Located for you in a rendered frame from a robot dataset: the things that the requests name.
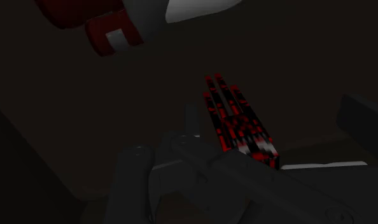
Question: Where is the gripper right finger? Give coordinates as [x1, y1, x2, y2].
[171, 134, 378, 224]

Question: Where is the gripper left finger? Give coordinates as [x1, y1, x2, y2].
[103, 104, 201, 224]

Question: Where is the red black patterned fork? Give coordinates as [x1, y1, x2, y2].
[202, 73, 281, 170]

